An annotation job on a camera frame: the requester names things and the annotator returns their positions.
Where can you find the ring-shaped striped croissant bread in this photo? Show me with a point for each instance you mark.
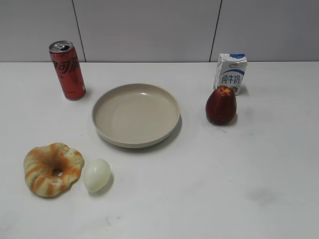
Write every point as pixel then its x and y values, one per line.
pixel 50 170

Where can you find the red cola can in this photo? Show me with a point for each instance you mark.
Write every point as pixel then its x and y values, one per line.
pixel 67 67

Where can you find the white peeled egg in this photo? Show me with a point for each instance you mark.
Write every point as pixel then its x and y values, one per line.
pixel 96 175

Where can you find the dark red apple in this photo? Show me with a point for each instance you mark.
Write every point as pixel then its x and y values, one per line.
pixel 221 106

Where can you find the white blue milk carton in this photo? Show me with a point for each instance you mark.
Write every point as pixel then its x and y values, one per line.
pixel 230 71

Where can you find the beige round plate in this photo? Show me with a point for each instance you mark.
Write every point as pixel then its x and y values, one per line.
pixel 135 115

